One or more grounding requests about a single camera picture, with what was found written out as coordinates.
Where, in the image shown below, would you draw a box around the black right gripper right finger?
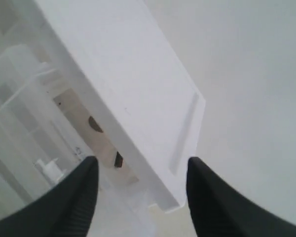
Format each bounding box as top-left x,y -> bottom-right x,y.
186,157 -> 296,237

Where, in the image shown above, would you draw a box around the white translucent plastic drawer cabinet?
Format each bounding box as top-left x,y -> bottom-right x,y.
0,0 -> 205,237

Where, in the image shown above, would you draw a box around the translucent drawer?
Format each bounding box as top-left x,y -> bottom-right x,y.
0,44 -> 149,224

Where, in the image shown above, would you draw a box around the keys with blue tag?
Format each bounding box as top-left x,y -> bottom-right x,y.
88,116 -> 123,168

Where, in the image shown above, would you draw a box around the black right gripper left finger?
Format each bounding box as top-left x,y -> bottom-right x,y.
0,156 -> 99,237

